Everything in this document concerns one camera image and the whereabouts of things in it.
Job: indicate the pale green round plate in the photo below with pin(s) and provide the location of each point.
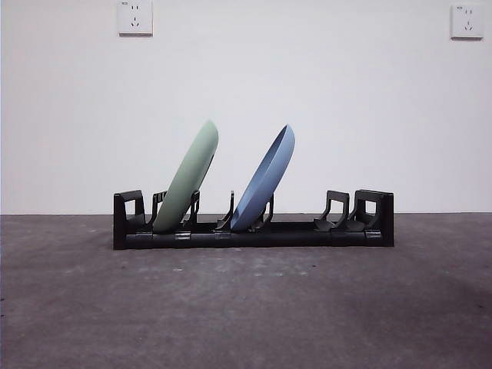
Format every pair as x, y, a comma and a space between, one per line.
192, 173

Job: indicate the black plastic plate rack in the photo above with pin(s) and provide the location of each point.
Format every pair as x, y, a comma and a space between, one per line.
269, 240

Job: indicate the white wall power socket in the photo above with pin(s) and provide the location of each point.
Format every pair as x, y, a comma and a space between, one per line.
467, 22
135, 17

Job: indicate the light blue round plate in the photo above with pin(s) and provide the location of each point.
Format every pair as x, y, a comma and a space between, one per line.
265, 180

